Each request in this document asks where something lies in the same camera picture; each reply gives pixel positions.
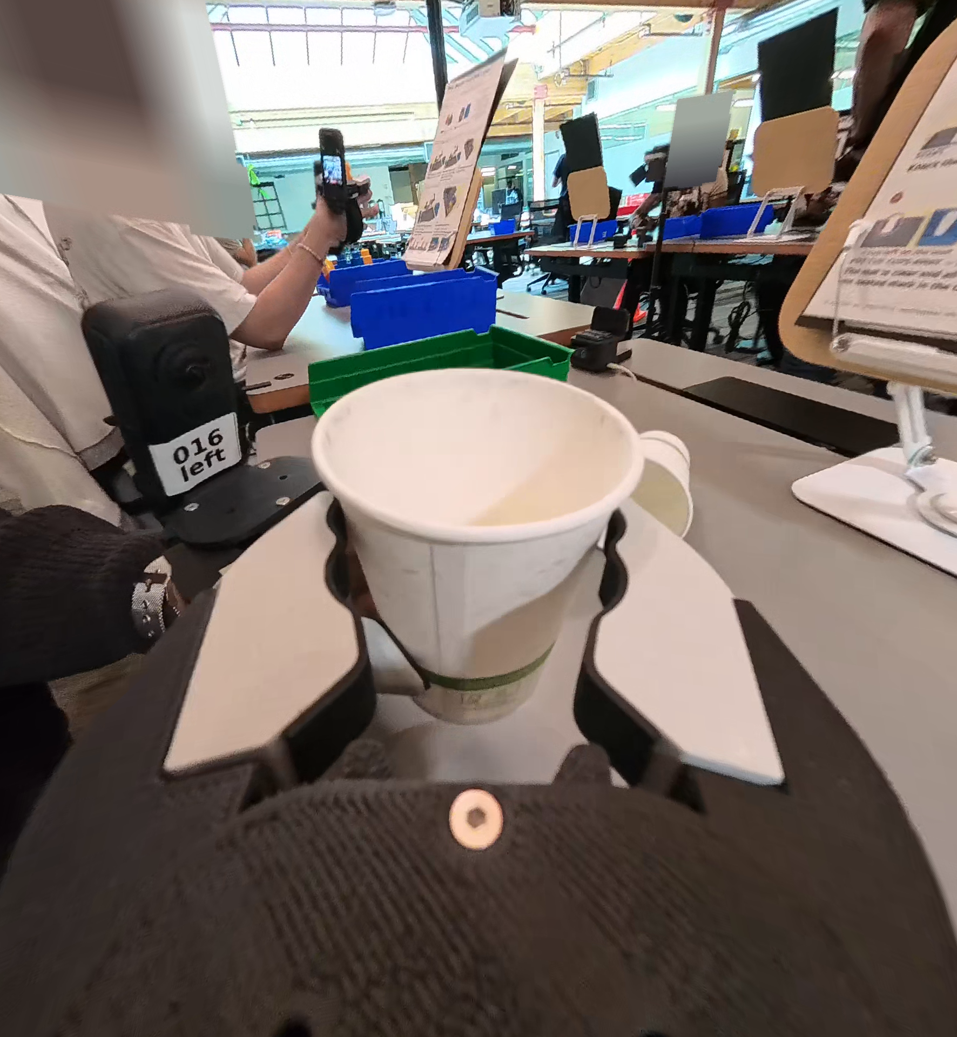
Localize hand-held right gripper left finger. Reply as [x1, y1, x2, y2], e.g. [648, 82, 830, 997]
[163, 491, 381, 783]

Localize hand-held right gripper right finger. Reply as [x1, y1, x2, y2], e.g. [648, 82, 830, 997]
[573, 498, 786, 791]

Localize green plastic bin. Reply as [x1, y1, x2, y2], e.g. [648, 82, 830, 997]
[308, 326, 574, 418]

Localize another person's forearm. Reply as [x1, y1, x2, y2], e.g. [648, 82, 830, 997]
[231, 239, 329, 351]

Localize person's left forearm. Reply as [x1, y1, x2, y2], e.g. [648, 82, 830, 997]
[0, 504, 167, 693]

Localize wooden desk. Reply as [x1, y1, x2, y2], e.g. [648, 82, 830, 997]
[527, 235, 820, 333]

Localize white board stand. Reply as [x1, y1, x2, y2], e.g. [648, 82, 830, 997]
[792, 334, 957, 596]

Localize large blue plastic bin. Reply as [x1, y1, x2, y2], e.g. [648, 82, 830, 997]
[349, 266, 500, 351]

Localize black charging hub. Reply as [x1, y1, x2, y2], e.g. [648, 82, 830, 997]
[569, 306, 633, 374]

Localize printed instruction board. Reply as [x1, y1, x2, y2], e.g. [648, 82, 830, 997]
[778, 0, 957, 406]
[403, 57, 520, 272]

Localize grey wrist strap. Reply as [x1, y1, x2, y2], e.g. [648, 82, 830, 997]
[130, 557, 185, 643]

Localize dark desk cable flap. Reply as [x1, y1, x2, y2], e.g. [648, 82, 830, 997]
[681, 376, 901, 457]

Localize wire page holder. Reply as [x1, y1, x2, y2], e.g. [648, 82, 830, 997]
[831, 219, 868, 341]

